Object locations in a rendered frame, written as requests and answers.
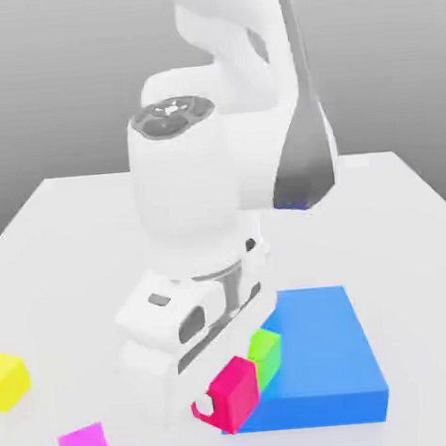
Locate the small green cube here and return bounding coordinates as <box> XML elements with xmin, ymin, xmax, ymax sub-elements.
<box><xmin>245</xmin><ymin>327</ymin><xmax>286</xmax><ymax>394</ymax></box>

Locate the large blue box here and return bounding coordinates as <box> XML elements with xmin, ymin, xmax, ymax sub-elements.
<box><xmin>211</xmin><ymin>281</ymin><xmax>393</xmax><ymax>437</ymax></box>

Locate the small red cube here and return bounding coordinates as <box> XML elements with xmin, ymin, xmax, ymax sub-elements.
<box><xmin>186</xmin><ymin>354</ymin><xmax>264</xmax><ymax>438</ymax></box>

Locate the small yellow cube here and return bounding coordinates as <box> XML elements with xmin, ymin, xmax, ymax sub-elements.
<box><xmin>0</xmin><ymin>349</ymin><xmax>35</xmax><ymax>414</ymax></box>

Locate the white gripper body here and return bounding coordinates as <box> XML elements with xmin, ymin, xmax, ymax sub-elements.
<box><xmin>115</xmin><ymin>279</ymin><xmax>287</xmax><ymax>431</ymax></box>

